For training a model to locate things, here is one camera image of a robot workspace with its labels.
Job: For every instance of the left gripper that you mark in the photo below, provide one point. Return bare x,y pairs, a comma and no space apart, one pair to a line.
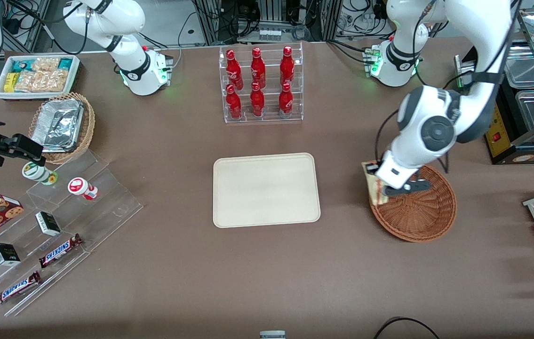
370,170

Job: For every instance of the triangle sandwich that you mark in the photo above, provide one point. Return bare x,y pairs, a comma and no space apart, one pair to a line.
371,189

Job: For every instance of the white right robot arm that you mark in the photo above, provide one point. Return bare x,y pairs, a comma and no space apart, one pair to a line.
130,52

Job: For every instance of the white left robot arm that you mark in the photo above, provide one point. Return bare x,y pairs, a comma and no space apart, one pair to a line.
436,132

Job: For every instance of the brown round wicker basket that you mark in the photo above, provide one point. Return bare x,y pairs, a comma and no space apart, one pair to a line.
422,216

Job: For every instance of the light tan wicker basket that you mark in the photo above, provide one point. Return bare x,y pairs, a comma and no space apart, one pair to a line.
88,122

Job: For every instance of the beige rectangular tray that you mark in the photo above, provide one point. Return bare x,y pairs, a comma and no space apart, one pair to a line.
266,190

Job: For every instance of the green lidded yogurt cup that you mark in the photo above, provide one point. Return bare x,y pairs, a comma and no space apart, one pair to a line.
38,173

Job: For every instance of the silver foil packet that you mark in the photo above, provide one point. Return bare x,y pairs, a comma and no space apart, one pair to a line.
57,125

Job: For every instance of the yellow snack pack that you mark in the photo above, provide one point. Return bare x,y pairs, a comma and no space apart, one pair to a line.
11,82

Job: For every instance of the clear bag of crackers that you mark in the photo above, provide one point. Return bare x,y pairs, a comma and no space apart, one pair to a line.
41,81
45,64

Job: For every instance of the red lidded yogurt cup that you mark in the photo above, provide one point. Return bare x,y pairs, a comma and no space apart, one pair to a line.
81,187

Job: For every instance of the small black carton box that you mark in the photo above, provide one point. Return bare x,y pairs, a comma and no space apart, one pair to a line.
48,223
4,254

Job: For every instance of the teal snack pack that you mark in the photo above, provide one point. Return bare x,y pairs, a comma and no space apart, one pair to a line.
20,65
65,63

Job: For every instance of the white rectangular bin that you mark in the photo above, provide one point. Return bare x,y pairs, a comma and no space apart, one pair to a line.
75,75

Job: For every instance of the clear acrylic stepped shelf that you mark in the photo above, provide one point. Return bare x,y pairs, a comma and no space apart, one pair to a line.
27,254
107,207

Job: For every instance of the red cola bottle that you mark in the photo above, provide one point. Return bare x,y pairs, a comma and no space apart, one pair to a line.
257,101
287,66
233,70
258,68
286,101
234,103

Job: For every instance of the Snickers chocolate bar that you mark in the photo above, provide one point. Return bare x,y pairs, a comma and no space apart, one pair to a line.
59,250
15,288

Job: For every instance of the clear acrylic bottle rack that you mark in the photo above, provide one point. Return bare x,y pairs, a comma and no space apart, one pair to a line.
269,120

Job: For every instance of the black food warmer case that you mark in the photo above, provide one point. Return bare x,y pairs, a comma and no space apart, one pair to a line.
497,136

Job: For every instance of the white power strip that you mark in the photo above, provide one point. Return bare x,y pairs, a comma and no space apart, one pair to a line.
270,34

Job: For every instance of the grey white device edge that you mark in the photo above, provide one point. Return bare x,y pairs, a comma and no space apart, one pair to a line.
272,335

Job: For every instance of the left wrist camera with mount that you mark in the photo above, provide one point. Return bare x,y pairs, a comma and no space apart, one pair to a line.
412,186

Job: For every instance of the aluminium frame equipment rack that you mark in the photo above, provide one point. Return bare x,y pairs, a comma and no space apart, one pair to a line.
271,12

